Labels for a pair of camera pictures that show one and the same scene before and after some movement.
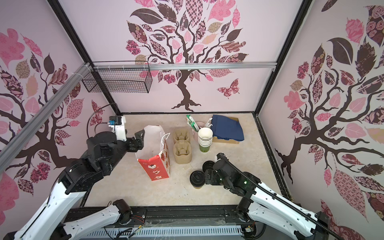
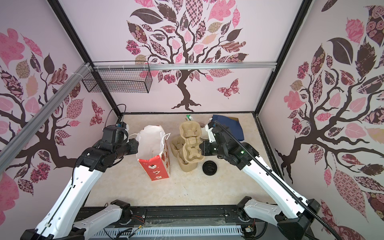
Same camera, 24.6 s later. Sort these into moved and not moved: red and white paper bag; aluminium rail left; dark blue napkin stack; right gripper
Moved: right gripper
Not moved: aluminium rail left; red and white paper bag; dark blue napkin stack
